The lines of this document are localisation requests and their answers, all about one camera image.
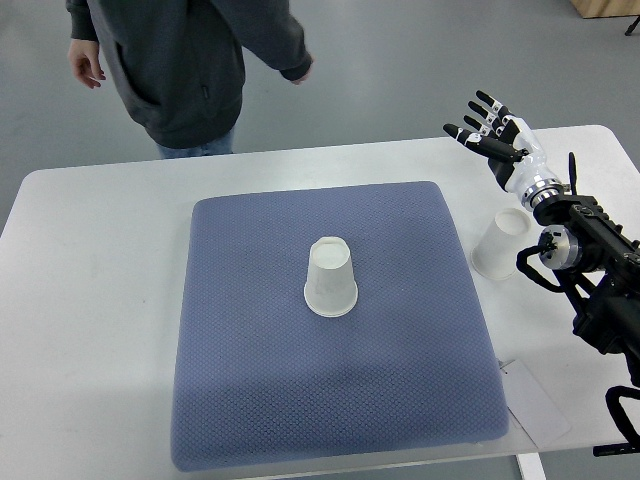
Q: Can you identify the person's right hand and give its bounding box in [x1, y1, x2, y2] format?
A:
[67, 39, 106, 89]

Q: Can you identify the white paper tag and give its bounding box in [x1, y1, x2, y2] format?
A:
[500, 360, 571, 447]

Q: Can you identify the white paper cup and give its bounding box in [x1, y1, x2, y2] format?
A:
[470, 208, 531, 281]
[303, 236, 358, 318]

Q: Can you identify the person in grey hoodie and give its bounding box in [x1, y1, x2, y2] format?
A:
[65, 1, 312, 159]

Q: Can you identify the black tripod leg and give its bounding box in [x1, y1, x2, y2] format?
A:
[624, 16, 640, 36]

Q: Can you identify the white table leg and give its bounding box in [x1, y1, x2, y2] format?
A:
[516, 453, 546, 480]

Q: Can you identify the wooden box corner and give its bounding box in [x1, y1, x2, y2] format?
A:
[570, 0, 639, 19]

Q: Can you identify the person's left hand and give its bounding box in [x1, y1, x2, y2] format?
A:
[291, 56, 315, 85]

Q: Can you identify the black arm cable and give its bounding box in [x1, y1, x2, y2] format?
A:
[604, 384, 640, 449]

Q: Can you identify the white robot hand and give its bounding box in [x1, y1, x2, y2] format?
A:
[443, 90, 561, 207]

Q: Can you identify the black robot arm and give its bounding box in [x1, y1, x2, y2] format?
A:
[443, 91, 639, 385]

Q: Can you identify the blue foam cushion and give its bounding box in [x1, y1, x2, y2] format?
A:
[171, 181, 509, 471]

